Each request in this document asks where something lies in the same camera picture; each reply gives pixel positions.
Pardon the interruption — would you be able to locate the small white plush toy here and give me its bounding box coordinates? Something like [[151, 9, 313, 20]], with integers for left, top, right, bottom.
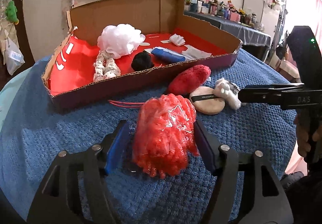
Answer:
[[214, 78, 242, 111]]

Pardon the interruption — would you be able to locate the red mesh pouf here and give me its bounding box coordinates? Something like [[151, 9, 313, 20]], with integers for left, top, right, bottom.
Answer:
[[132, 94, 199, 179]]

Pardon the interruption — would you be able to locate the blue cloth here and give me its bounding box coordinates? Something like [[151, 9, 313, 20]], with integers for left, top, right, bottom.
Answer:
[[151, 47, 188, 64]]

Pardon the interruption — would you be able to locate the black knitted ball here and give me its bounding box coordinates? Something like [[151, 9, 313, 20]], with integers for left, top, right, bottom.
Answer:
[[131, 51, 154, 72]]

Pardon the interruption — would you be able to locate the person right hand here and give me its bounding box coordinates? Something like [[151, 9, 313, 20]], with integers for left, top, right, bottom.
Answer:
[[294, 110, 311, 158]]

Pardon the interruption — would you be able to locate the table with dark cloth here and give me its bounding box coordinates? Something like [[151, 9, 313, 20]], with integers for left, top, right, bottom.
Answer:
[[184, 11, 271, 48]]

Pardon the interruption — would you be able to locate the beige powder puff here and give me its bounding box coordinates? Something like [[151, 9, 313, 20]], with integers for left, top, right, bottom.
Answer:
[[189, 86, 225, 115]]

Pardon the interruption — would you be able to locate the red plush pouch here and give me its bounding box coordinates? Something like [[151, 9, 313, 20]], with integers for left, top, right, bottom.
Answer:
[[166, 65, 211, 96]]

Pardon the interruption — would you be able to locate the white tissue sheet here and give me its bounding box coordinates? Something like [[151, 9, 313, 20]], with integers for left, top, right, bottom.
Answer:
[[182, 45, 212, 60]]

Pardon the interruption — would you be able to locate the small white folded cloth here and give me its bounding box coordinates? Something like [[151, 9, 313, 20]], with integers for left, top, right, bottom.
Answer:
[[169, 34, 186, 47]]

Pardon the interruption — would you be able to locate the white patterned scrunchie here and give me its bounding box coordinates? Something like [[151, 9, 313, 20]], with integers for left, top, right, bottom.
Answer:
[[93, 51, 121, 82]]

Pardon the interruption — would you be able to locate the cardboard box red lining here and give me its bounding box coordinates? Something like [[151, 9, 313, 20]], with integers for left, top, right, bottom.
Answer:
[[41, 0, 242, 109]]

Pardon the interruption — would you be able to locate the hanging plastic bag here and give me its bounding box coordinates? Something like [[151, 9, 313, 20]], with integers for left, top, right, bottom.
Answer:
[[5, 38, 25, 76]]

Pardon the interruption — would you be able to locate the white mesh bath pouf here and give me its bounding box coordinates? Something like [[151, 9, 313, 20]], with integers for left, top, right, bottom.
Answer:
[[97, 24, 145, 59]]

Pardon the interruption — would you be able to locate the green plush toy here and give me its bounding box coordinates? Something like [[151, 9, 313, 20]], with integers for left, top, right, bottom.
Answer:
[[5, 0, 19, 25]]

